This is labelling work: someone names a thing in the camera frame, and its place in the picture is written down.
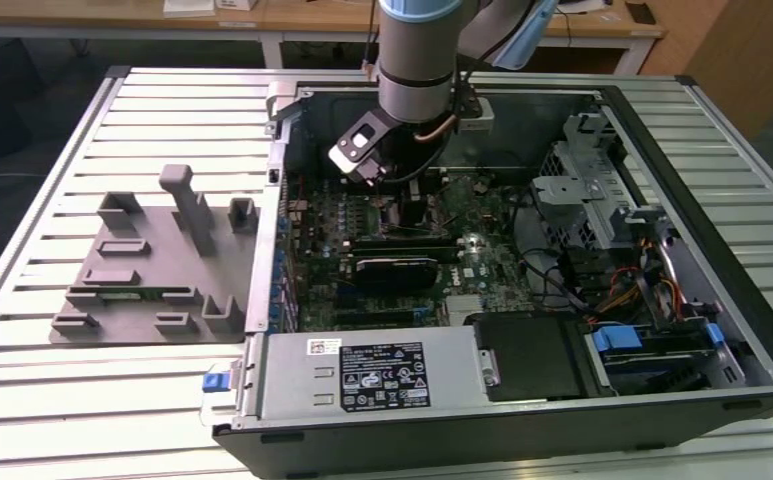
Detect metal socket cover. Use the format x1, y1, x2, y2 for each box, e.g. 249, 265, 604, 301
425, 175, 472, 224

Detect thin metal locking lever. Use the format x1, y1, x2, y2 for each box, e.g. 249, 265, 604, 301
445, 197, 491, 226

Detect CPU socket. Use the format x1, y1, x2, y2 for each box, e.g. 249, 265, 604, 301
373, 194, 452, 237

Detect green motherboard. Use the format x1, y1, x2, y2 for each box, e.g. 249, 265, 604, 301
272, 164, 541, 334

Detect black RAM slot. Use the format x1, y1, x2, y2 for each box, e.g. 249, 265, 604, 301
353, 252, 463, 264

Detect black graphics card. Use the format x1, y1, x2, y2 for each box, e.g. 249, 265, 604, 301
352, 255, 440, 291

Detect perforated metal drive cage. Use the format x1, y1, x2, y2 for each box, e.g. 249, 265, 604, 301
529, 112, 668, 251

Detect silver chipset heatsink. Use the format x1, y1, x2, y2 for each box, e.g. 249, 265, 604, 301
449, 294, 495, 326

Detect black expansion slot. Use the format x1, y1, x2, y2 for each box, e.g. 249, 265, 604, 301
336, 310, 429, 327

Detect black plastic shroud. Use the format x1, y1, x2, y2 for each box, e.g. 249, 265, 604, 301
464, 312, 588, 404

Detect white cardboard box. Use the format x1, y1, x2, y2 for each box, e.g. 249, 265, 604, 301
162, 0, 218, 14

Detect silver power supply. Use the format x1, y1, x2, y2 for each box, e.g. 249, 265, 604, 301
252, 332, 495, 421

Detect blue disk carrier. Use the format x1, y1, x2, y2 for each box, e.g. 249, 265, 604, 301
585, 322, 748, 396

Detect green RAM stick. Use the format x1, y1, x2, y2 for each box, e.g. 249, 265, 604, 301
97, 291, 165, 302

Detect grey parts rack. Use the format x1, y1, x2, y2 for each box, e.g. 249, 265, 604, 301
49, 163, 261, 346

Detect wooden cabinet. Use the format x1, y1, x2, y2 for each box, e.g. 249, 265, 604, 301
639, 0, 773, 146

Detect wooden desk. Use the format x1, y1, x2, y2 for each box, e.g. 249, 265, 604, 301
0, 0, 669, 76

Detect black PC case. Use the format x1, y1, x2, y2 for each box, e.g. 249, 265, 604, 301
210, 74, 773, 480

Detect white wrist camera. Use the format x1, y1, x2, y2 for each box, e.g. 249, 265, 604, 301
328, 109, 399, 189

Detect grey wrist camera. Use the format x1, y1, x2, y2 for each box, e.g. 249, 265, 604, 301
456, 96, 497, 135

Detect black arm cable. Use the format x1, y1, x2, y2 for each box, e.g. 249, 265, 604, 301
449, 14, 541, 121

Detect yellow orange wire bundle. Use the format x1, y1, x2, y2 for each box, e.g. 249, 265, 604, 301
592, 267, 688, 321

